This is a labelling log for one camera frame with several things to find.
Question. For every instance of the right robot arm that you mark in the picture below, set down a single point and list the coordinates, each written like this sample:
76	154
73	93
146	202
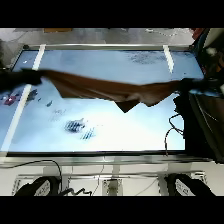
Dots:
196	87

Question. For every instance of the silver frame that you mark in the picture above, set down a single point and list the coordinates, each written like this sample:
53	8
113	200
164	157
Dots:
113	173

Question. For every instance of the brown garment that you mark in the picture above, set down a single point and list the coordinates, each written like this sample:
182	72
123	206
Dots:
100	87

